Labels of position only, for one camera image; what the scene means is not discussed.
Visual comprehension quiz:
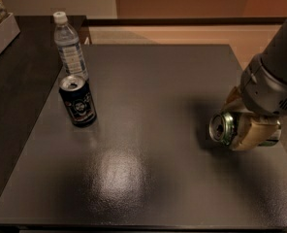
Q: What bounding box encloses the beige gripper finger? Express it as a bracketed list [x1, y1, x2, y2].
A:
[221, 86, 250, 113]
[230, 113, 279, 150]

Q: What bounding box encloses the green soda can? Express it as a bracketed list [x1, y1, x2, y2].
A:
[209, 112, 281, 149]

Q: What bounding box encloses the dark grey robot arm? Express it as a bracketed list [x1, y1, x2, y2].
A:
[209, 18, 287, 150]

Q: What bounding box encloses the dark blue soda can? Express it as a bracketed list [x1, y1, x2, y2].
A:
[59, 75, 97, 127]

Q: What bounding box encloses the clear plastic water bottle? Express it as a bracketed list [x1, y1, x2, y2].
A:
[53, 12, 88, 81]

